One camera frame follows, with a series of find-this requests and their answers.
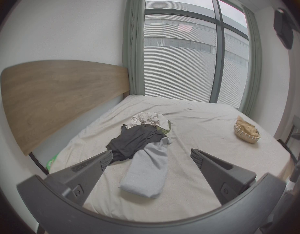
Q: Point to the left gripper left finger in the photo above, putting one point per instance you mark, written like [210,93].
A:
[86,173]

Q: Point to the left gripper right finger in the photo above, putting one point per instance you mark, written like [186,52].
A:
[216,173]

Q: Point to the window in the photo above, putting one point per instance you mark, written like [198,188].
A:
[184,69]

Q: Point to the green garment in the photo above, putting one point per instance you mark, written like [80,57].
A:
[165,130]

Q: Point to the tan shorts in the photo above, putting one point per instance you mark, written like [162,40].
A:
[247,128]

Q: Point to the round woven basket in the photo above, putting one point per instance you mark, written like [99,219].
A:
[245,138]

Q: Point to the black garment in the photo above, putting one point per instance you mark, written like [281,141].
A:
[133,142]

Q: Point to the pale blue garment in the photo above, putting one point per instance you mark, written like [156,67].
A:
[147,172]

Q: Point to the green packet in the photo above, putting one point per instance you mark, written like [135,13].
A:
[52,161]

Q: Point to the white garment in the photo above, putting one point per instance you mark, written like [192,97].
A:
[150,118]

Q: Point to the bed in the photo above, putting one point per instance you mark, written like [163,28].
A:
[201,135]

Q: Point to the grey-green curtain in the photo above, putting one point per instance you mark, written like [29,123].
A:
[134,45]
[253,69]

